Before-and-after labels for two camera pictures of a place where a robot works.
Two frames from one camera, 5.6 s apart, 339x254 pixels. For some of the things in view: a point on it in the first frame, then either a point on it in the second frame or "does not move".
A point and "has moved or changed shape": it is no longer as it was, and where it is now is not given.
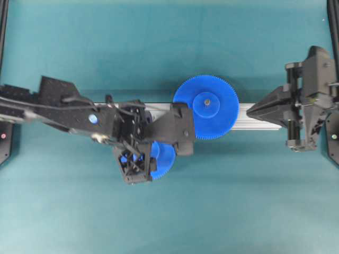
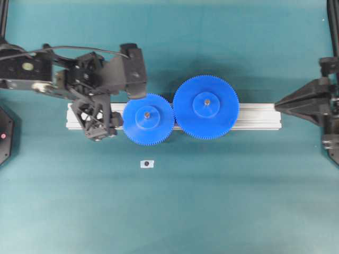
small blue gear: (165, 159) has moved or changed shape
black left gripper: (129, 128) → (94, 110)
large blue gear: (214, 102) does not move
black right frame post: (333, 10) does not move
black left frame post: (4, 6) does not move
